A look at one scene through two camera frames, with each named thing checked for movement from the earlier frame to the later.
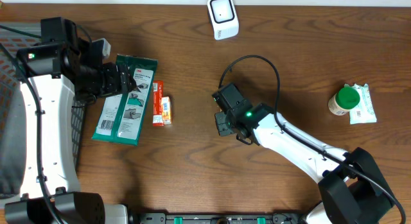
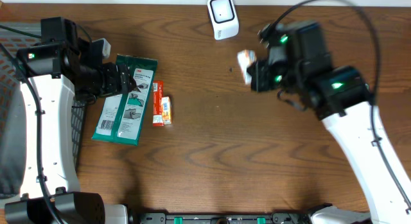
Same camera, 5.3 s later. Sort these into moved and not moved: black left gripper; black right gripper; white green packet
Moved: black right gripper
Not moved: black left gripper; white green packet
